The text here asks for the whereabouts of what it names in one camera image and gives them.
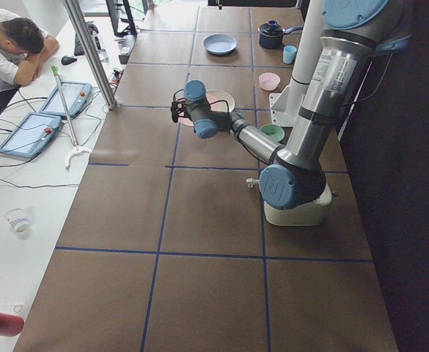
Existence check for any dark blue saucepan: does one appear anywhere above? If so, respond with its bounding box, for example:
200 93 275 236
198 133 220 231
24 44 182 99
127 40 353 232
258 20 304 49

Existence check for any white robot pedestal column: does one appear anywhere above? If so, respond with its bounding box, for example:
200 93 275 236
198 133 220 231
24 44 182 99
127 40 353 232
290 0 324 86

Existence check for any black computer mouse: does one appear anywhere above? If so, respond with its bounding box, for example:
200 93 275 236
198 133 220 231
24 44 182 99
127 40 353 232
61 55 78 66

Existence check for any pink bowl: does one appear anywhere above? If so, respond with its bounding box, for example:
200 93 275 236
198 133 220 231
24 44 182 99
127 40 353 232
259 72 281 92

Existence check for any paper cup with stripes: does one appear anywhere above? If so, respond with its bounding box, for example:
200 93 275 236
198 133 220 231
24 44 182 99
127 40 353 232
4 208 30 233

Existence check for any blue plate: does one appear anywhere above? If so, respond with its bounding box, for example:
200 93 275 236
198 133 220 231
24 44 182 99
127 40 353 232
203 34 238 56

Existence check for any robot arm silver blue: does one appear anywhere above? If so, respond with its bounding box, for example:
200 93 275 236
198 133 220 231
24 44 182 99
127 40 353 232
171 1 413 210

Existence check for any grabber stick green tip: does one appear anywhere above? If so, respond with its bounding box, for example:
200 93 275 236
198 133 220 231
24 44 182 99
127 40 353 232
51 65 92 171

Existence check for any teach pendant tablet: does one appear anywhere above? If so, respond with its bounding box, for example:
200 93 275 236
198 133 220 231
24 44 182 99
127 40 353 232
0 113 62 159
40 81 92 119

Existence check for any light blue cup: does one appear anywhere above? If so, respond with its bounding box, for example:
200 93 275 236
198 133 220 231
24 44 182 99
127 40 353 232
282 45 297 65

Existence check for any cream plate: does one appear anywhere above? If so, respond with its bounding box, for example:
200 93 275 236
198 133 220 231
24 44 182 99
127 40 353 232
206 89 235 112

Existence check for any teach pendant tablet near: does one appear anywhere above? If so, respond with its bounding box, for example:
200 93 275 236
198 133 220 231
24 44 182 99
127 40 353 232
0 113 62 159

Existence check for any white power plug with cable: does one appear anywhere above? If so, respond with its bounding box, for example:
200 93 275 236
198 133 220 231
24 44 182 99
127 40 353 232
246 178 259 188

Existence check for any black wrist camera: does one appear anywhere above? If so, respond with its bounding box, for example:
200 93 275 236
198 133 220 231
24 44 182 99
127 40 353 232
170 98 186 123

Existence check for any black keyboard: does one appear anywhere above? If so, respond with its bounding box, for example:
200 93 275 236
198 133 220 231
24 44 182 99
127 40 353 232
73 34 85 56

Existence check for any aluminium frame post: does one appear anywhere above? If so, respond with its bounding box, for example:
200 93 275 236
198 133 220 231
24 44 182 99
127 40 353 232
63 0 118 111

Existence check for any person in white shirt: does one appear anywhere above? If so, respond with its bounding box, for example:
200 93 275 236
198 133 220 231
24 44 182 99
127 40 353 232
0 9 59 114

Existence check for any green bowl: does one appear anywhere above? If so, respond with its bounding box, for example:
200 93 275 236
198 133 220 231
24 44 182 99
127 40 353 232
260 124 285 143

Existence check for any pink plate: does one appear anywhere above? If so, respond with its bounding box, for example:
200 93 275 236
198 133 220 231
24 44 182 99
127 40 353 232
179 89 230 127

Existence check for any teach pendant tablet far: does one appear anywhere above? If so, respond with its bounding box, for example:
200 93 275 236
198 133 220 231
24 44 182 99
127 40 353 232
40 81 92 119

